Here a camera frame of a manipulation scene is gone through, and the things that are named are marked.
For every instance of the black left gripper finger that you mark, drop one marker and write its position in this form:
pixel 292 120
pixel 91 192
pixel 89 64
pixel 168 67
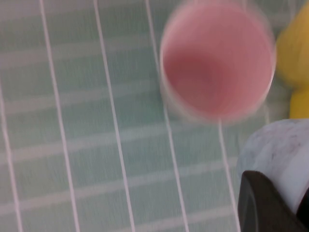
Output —
pixel 260 207

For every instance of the light blue plastic cup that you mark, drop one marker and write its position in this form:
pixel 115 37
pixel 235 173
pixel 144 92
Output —
pixel 277 149

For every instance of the yellow plastic cup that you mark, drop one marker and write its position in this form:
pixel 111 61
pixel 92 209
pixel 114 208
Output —
pixel 297 53

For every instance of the yellow wooden cube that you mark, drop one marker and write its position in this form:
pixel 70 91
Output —
pixel 300 106

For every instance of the pink plastic cup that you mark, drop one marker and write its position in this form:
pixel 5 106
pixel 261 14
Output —
pixel 217 60

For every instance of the green grid tablecloth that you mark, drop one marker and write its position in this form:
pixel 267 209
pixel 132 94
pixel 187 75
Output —
pixel 72 120

